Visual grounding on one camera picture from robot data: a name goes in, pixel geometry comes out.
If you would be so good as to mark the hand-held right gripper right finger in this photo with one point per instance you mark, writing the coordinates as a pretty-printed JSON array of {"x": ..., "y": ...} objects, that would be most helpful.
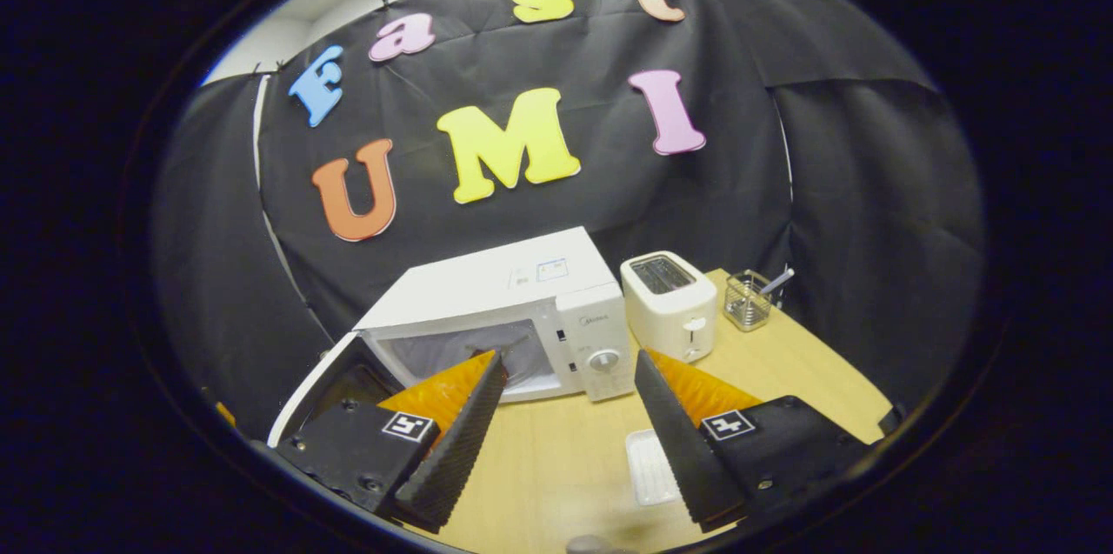
[{"x": 683, "y": 450}]

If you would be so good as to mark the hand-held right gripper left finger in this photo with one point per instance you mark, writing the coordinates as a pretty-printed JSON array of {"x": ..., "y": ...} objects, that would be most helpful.
[{"x": 465, "y": 450}]

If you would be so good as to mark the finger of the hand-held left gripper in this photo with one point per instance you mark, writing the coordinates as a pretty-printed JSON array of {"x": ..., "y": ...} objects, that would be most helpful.
[{"x": 219, "y": 408}]

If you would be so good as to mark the white microwave oven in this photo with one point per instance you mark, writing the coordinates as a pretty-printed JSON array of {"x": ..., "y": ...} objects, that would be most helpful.
[{"x": 487, "y": 284}]

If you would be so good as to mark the white rectangular tray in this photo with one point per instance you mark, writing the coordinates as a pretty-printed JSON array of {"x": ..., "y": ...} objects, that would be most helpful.
[{"x": 650, "y": 471}]

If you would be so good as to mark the white toaster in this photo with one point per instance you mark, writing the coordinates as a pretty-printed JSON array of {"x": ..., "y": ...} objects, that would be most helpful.
[{"x": 669, "y": 310}]

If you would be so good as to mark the black backdrop cloth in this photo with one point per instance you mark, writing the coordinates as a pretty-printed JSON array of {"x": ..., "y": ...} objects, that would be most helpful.
[{"x": 826, "y": 189}]

